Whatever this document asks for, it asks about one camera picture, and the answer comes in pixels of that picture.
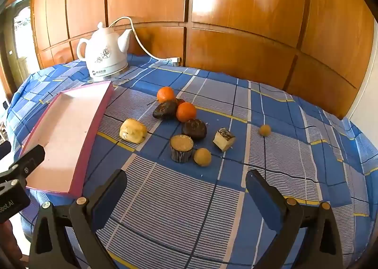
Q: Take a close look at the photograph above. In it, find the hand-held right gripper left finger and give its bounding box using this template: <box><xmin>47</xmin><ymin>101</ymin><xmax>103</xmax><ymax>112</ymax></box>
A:
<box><xmin>29</xmin><ymin>169</ymin><xmax>128</xmax><ymax>269</ymax></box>

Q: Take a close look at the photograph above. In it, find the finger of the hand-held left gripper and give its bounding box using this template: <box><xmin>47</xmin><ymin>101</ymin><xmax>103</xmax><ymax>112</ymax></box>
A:
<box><xmin>8</xmin><ymin>144</ymin><xmax>46</xmax><ymax>187</ymax></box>
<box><xmin>0</xmin><ymin>141</ymin><xmax>12</xmax><ymax>160</ymax></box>

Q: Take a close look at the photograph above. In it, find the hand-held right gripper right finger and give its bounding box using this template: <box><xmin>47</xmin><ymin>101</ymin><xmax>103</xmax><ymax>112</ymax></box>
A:
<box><xmin>245</xmin><ymin>169</ymin><xmax>344</xmax><ymax>269</ymax></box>

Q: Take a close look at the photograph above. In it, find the pink-rimmed cardboard tray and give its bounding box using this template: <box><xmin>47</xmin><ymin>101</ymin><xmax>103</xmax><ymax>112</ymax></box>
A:
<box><xmin>20</xmin><ymin>81</ymin><xmax>115</xmax><ymax>198</ymax></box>

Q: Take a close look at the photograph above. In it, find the yellow fruit piece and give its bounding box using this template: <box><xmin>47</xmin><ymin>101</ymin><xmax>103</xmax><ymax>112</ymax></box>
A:
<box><xmin>119</xmin><ymin>118</ymin><xmax>147</xmax><ymax>143</ymax></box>

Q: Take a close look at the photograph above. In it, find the round dark brown fruit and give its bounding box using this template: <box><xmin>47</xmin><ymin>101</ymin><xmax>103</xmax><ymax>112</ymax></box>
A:
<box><xmin>181</xmin><ymin>119</ymin><xmax>207</xmax><ymax>140</ymax></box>

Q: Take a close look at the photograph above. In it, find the orange mandarin with stem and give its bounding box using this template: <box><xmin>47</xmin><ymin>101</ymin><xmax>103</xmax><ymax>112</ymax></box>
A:
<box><xmin>176</xmin><ymin>102</ymin><xmax>197</xmax><ymax>122</ymax></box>

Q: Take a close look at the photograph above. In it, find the blue plaid tablecloth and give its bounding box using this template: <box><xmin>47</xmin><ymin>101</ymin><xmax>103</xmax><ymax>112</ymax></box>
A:
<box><xmin>6</xmin><ymin>54</ymin><xmax>378</xmax><ymax>269</ymax></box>

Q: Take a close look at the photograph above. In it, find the wooden glass door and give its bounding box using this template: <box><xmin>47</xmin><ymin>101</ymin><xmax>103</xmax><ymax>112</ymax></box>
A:
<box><xmin>6</xmin><ymin>0</ymin><xmax>34</xmax><ymax>92</ymax></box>

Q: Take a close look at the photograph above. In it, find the white ceramic electric kettle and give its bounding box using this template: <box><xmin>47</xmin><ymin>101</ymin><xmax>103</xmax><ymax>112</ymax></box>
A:
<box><xmin>77</xmin><ymin>22</ymin><xmax>131</xmax><ymax>82</ymax></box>

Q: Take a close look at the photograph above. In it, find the wooden panelled wardrobe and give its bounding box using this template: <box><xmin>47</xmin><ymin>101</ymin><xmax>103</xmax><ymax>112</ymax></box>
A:
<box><xmin>30</xmin><ymin>0</ymin><xmax>375</xmax><ymax>119</ymax></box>

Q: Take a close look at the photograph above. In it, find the white kettle power cord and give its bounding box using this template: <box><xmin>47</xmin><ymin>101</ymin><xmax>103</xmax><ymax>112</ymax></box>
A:
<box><xmin>109</xmin><ymin>17</ymin><xmax>173</xmax><ymax>61</ymax></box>

